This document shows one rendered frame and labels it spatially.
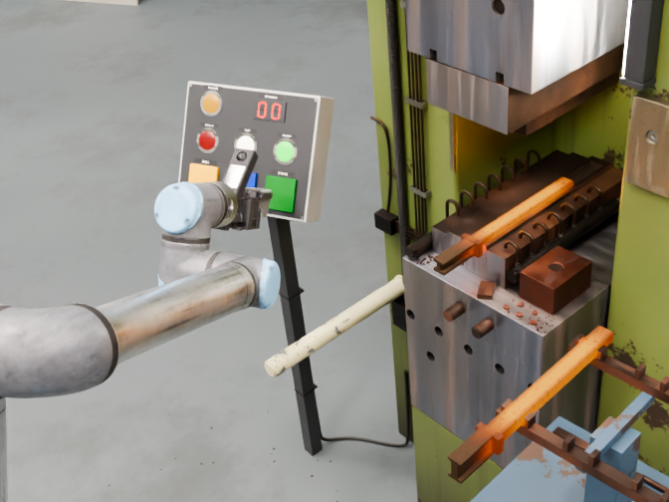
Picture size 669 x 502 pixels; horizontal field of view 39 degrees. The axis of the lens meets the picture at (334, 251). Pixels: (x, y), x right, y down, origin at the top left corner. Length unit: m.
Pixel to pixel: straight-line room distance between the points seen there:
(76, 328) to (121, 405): 1.92
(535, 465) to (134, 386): 1.69
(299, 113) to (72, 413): 1.49
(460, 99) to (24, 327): 0.92
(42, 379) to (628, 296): 1.15
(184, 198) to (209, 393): 1.47
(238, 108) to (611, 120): 0.84
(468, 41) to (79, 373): 0.90
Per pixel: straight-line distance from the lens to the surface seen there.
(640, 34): 1.61
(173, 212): 1.72
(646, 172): 1.73
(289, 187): 2.08
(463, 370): 2.06
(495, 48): 1.67
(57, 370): 1.23
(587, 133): 2.27
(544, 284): 1.83
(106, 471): 2.97
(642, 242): 1.83
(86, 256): 3.87
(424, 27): 1.77
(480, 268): 1.94
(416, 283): 2.02
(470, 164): 2.12
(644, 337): 1.95
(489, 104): 1.72
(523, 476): 1.83
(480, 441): 1.50
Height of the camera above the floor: 2.11
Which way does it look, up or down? 36 degrees down
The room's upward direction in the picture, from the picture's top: 6 degrees counter-clockwise
